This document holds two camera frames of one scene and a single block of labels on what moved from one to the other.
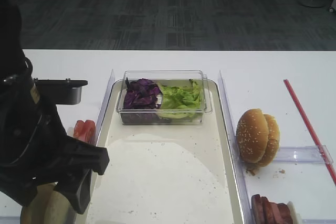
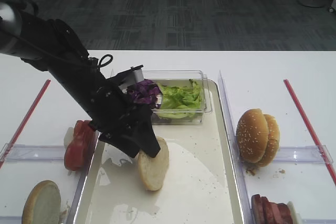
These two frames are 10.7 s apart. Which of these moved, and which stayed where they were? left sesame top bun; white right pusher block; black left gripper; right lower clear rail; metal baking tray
Moved: black left gripper
Stayed: white right pusher block; right lower clear rail; metal baking tray; left sesame top bun
